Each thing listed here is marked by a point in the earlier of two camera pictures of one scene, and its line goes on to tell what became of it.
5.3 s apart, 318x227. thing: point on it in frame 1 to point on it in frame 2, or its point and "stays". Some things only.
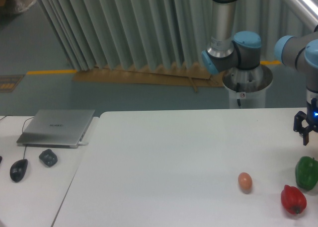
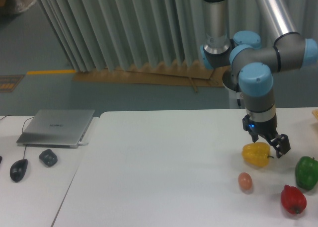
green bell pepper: (306, 173) stays
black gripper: (311, 116) to (269, 129)
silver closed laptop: (56, 128) stays
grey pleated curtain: (114, 28) stays
